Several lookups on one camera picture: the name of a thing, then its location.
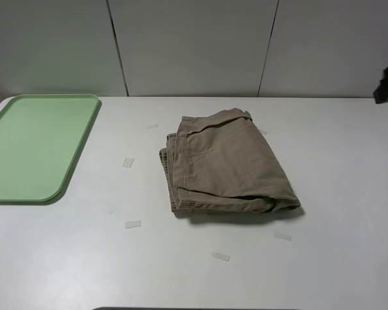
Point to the khaki shorts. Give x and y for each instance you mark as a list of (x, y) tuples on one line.
[(222, 163)]

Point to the light green plastic tray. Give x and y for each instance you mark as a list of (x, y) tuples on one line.
[(40, 138)]

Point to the clear tape strip front right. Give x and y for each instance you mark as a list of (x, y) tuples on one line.
[(282, 236)]

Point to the clear tape strip front centre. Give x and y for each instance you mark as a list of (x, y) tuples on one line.
[(220, 256)]

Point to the clear tape strip left middle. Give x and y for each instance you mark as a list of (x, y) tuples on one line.
[(128, 162)]

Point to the clear tape strip front left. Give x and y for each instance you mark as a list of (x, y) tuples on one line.
[(132, 224)]

